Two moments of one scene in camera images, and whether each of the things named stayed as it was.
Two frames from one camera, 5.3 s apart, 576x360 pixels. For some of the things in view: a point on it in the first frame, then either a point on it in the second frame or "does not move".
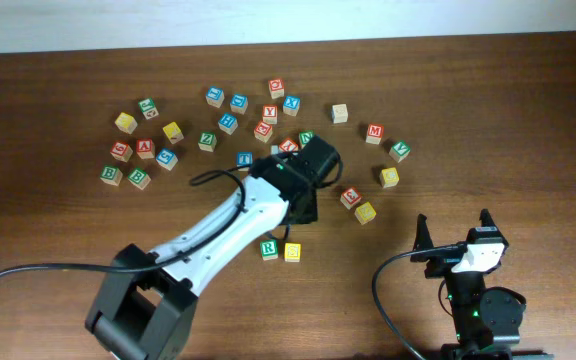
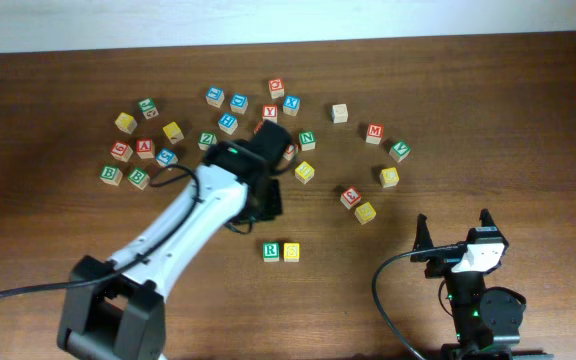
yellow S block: [292, 252] does not move
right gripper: [439, 265] does not move
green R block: [269, 249] does not move
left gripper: [310, 213] to [278, 207]
